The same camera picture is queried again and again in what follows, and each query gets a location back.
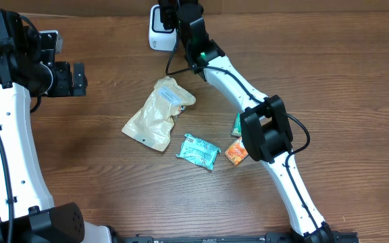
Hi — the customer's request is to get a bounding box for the beige paper pouch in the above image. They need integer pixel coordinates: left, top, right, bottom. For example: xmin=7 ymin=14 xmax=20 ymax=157
xmin=122 ymin=76 xmax=196 ymax=152

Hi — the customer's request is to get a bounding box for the green wet wipes pack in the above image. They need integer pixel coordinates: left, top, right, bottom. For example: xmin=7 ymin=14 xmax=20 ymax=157
xmin=176 ymin=134 xmax=221 ymax=171

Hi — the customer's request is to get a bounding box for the teal Kleenex tissue pack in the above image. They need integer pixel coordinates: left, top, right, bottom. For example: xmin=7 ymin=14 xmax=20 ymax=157
xmin=230 ymin=113 xmax=241 ymax=137

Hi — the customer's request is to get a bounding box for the orange Kleenex tissue pack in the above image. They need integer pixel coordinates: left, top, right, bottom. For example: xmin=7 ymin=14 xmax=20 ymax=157
xmin=225 ymin=137 xmax=249 ymax=167

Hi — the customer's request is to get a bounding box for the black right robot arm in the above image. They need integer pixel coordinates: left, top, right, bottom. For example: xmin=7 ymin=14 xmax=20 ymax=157
xmin=158 ymin=0 xmax=335 ymax=242

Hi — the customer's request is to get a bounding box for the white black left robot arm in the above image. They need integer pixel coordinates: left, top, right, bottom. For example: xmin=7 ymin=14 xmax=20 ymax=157
xmin=0 ymin=9 xmax=119 ymax=242

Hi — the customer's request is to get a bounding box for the white black barcode scanner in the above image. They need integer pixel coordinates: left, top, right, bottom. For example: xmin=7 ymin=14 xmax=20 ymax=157
xmin=149 ymin=4 xmax=177 ymax=51

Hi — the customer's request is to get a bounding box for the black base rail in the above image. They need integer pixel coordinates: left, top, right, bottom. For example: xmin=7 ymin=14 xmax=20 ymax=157
xmin=113 ymin=231 xmax=359 ymax=243

